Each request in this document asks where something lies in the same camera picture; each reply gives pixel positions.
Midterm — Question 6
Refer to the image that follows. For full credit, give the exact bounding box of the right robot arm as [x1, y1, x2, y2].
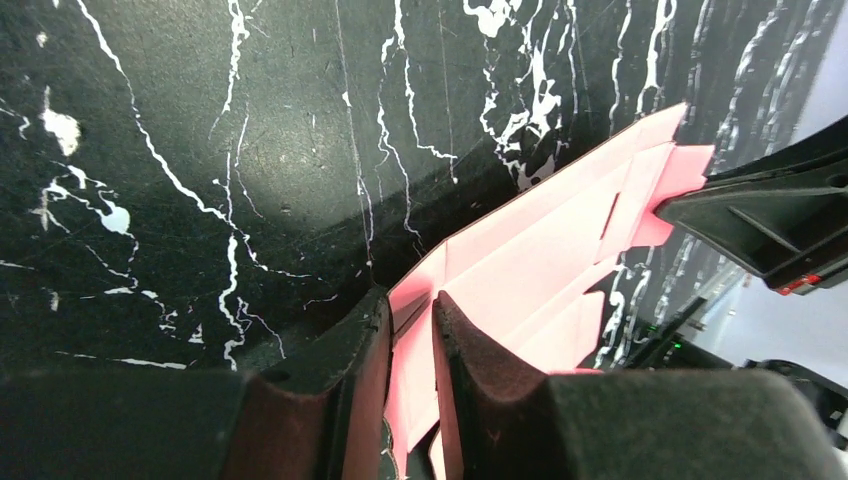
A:
[621, 115, 847, 453]

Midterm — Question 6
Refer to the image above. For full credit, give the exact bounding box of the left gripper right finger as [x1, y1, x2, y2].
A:
[432, 293, 845, 479]

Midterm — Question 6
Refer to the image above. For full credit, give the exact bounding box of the pink paper box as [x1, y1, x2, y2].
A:
[384, 103, 713, 478]

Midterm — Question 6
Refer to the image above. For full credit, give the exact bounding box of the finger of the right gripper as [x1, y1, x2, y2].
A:
[654, 119, 847, 295]

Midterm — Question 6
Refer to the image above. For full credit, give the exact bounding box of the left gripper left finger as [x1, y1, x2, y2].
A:
[1, 287, 392, 479]

